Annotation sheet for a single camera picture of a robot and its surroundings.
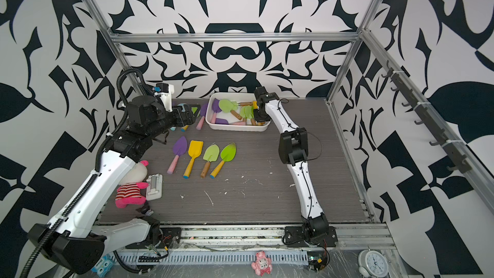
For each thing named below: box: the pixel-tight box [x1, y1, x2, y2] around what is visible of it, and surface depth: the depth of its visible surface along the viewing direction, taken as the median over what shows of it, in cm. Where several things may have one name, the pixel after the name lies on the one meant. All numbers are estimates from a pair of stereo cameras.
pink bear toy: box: [250, 250, 273, 277], surface depth 68 cm
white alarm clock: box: [357, 245, 389, 278], surface depth 67 cm
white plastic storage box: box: [205, 92, 271, 132], surface depth 107 cm
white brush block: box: [146, 173, 164, 201], surface depth 87 cm
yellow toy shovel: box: [182, 140, 204, 179], surface depth 98 cm
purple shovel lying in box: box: [214, 117, 247, 126], surface depth 110 cm
